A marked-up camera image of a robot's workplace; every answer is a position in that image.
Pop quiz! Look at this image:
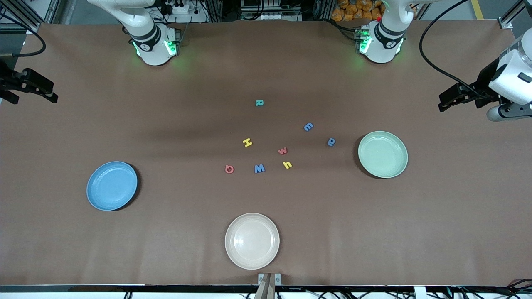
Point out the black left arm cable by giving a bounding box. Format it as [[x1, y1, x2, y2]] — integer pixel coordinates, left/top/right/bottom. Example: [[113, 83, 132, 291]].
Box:
[[419, 0, 499, 100]]

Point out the beige round plate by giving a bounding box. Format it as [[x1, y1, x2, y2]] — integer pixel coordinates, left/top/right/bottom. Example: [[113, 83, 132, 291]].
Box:
[[224, 213, 280, 270]]

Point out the black cables tangle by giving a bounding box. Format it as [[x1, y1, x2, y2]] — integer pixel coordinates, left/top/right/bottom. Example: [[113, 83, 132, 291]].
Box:
[[451, 278, 532, 299]]

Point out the metal table edge bracket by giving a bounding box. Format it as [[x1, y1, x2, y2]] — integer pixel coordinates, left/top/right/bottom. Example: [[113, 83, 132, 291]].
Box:
[[258, 273, 282, 287]]

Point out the white power strip with plugs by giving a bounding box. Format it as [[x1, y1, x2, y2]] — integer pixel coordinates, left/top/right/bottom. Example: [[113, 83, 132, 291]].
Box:
[[160, 0, 208, 23]]

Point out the blue round plate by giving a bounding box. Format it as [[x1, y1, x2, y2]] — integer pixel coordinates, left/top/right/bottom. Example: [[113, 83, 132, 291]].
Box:
[[86, 161, 138, 211]]

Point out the long white power strip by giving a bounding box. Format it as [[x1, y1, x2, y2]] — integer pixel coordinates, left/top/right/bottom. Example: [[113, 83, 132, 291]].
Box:
[[245, 10, 300, 21]]

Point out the orange objects pile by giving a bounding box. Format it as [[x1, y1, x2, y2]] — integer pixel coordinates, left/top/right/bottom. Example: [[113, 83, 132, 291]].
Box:
[[331, 0, 385, 22]]

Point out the aluminium frame profile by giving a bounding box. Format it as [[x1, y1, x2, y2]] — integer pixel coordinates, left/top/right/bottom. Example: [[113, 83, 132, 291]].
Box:
[[499, 0, 532, 29], [0, 0, 57, 34]]

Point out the green round plate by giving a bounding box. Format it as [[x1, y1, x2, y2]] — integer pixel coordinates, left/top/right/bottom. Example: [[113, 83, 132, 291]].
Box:
[[358, 131, 409, 179]]

